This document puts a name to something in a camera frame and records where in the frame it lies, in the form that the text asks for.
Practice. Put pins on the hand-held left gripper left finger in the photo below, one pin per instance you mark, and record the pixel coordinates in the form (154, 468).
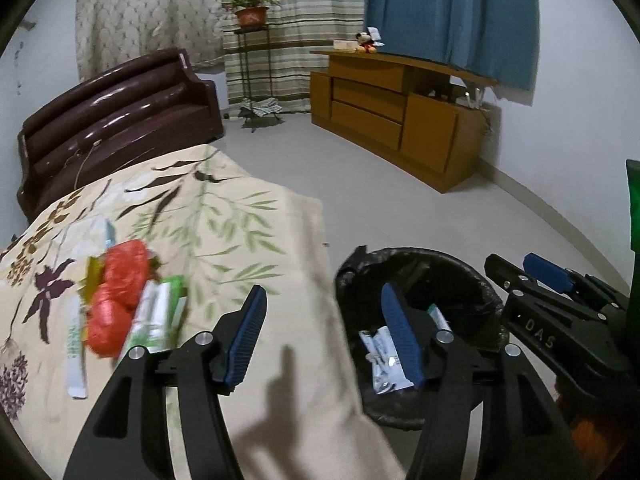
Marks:
(245, 340)

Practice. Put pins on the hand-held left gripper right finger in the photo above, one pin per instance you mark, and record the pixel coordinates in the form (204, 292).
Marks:
(400, 330)

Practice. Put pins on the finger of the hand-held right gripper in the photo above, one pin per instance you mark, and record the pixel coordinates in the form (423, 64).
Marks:
(505, 275)
(547, 270)

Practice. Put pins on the white blue packet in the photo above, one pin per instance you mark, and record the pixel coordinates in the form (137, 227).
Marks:
(382, 360)

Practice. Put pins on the bin with black liner bag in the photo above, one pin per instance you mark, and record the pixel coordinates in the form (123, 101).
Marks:
(465, 280)

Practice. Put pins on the white tube teal cap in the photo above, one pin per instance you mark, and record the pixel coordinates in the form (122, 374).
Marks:
(440, 317)

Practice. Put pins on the green white toothpaste box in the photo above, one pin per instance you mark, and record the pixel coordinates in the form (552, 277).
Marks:
(155, 310)

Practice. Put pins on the red plastic bag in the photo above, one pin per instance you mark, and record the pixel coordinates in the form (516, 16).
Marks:
(107, 322)
(127, 272)

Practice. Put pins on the yellow green wrapper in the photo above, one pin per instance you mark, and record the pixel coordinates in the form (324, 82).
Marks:
(94, 275)

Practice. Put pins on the slim white packet green print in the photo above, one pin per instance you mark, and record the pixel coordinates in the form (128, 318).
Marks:
(75, 355)

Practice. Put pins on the light blue sachet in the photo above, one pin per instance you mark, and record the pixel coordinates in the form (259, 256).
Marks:
(95, 232)

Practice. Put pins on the floral beige bedsheet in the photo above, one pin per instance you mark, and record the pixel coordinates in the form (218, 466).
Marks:
(275, 240)

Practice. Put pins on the wooden cabinet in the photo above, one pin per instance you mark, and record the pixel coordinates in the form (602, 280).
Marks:
(430, 135)

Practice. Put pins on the white router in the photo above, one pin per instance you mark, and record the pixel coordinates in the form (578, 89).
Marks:
(475, 100)

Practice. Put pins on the checkered cloth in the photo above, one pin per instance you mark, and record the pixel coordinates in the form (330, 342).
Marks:
(260, 107)

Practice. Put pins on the dark brown leather sofa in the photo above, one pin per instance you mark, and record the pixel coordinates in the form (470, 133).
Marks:
(115, 120)

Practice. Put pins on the mouse plush toy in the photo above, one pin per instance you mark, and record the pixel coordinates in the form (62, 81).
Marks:
(366, 42)

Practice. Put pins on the blue curtain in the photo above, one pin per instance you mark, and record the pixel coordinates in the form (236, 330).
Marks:
(450, 10)

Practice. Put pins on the small white card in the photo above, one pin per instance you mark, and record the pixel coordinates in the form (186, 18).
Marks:
(372, 32)

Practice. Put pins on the tissue box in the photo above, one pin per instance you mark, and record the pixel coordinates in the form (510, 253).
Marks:
(344, 46)

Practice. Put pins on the black metal plant stand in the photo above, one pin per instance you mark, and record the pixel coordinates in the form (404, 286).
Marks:
(251, 28)

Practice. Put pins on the potted plant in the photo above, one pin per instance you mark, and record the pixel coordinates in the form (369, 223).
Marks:
(251, 16)

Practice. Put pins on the striped curtain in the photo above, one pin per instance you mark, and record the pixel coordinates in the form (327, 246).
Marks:
(300, 0)

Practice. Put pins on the beige quilted curtain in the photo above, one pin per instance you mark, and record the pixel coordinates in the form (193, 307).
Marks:
(150, 10)

